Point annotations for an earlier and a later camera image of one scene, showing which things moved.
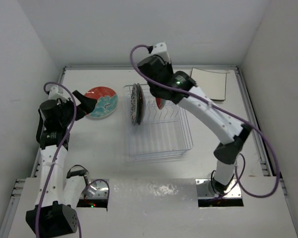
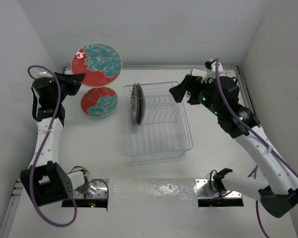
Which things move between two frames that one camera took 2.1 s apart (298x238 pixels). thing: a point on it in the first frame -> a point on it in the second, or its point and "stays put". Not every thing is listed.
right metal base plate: x=203 y=190 stays put
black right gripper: x=168 y=66 -> x=191 y=83
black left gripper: x=85 y=107 -> x=73 y=81
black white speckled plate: x=134 y=103 stays put
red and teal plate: x=160 y=102 -> x=101 y=64
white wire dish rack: x=162 y=134 stays put
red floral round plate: x=107 y=100 stays put
